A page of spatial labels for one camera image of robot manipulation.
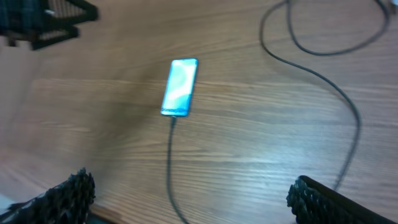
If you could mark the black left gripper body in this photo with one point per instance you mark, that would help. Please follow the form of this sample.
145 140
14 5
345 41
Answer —
43 23

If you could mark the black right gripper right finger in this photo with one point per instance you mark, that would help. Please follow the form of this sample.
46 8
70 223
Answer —
313 203

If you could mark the blue Galaxy smartphone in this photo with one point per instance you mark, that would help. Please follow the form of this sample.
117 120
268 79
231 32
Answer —
179 88

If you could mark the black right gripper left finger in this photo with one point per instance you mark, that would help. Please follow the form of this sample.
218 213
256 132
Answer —
68 202

